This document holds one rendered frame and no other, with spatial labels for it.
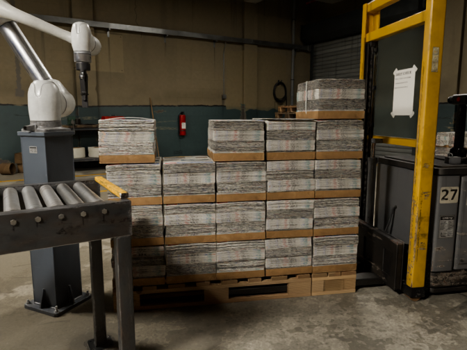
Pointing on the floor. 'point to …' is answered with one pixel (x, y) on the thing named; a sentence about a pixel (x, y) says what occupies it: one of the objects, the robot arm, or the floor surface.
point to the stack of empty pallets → (286, 112)
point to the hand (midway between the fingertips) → (85, 101)
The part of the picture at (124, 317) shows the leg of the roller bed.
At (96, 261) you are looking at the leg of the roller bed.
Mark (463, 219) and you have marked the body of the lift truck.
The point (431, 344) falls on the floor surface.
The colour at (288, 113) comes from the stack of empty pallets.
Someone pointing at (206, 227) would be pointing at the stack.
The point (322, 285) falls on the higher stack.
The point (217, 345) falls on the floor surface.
